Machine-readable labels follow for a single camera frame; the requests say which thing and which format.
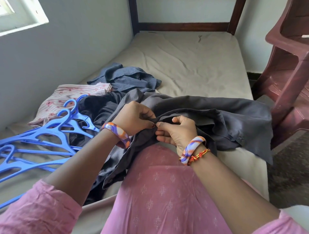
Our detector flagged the person's right hand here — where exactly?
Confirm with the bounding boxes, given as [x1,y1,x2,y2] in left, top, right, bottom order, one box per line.
[155,115,199,158]

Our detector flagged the dark wooden bed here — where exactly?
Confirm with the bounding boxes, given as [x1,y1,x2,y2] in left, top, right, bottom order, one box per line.
[0,0,271,234]

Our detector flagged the grey button shirt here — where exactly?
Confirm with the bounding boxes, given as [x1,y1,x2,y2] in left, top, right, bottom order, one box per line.
[83,88,275,206]

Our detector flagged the striped white purple bangle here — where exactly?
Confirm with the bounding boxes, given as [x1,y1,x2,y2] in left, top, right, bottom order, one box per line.
[179,135,208,165]

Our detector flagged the maroon plastic chair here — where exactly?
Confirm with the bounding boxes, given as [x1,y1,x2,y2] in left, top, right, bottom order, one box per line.
[250,0,309,150]

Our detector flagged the white trousers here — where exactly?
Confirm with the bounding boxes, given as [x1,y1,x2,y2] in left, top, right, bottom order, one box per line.
[281,204,309,230]

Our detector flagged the pile of blue hangers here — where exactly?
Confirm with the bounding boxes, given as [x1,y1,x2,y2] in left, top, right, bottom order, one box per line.
[0,94,102,211]

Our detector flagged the white framed window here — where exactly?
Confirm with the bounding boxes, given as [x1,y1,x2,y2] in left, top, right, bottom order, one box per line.
[0,0,50,38]

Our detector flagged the person's left hand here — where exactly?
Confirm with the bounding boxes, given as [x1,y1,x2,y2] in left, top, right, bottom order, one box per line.
[111,100,158,137]

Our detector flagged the bed with beige sheet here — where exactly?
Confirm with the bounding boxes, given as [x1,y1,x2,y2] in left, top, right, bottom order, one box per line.
[0,31,270,234]

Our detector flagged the blue striped shirt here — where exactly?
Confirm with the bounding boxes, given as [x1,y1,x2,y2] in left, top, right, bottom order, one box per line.
[86,63,163,94]

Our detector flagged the pink floral striped garment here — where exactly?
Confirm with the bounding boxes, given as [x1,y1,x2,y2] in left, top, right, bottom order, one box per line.
[27,82,114,127]

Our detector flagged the person's right forearm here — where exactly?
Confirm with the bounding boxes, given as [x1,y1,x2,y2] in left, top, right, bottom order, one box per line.
[190,151,282,234]

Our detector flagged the striped orange purple bangle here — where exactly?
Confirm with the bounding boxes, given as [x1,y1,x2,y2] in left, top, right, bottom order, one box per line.
[101,121,132,149]

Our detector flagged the person's left forearm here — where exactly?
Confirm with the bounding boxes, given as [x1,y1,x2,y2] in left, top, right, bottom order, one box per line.
[45,129,122,207]

